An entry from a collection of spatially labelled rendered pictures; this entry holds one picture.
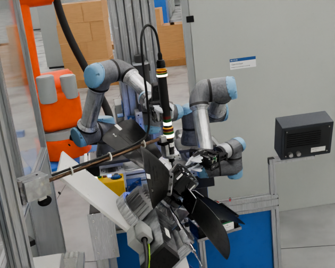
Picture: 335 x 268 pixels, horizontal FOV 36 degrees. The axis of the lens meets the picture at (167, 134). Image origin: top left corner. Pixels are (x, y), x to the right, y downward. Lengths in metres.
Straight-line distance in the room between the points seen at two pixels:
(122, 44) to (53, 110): 3.13
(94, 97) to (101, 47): 7.53
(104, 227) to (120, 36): 1.31
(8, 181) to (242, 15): 2.62
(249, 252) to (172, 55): 8.89
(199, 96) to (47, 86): 3.56
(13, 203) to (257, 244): 1.49
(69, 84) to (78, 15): 4.32
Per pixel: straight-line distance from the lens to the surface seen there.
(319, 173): 4.46
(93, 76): 2.57
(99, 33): 10.16
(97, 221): 2.06
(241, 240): 2.82
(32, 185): 1.79
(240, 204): 2.71
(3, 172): 1.73
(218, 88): 2.55
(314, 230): 4.20
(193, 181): 2.07
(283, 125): 2.59
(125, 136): 2.13
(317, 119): 2.65
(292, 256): 3.88
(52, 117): 6.05
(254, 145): 4.20
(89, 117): 2.75
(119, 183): 2.53
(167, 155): 2.14
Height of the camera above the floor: 2.01
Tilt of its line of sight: 17 degrees down
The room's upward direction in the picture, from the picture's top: 7 degrees counter-clockwise
